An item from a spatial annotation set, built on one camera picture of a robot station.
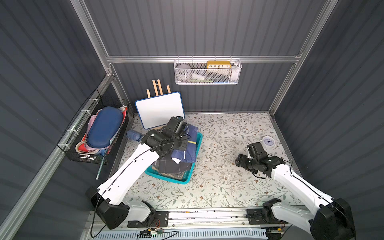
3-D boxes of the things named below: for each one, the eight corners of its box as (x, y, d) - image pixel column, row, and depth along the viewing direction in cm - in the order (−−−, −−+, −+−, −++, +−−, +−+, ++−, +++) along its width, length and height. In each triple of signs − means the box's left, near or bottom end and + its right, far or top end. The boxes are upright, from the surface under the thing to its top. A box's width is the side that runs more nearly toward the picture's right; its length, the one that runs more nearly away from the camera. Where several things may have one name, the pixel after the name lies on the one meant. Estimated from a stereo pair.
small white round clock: (262, 148, 102) (264, 145, 99) (259, 139, 107) (261, 136, 104) (274, 148, 102) (277, 145, 99) (271, 139, 107) (273, 136, 104)
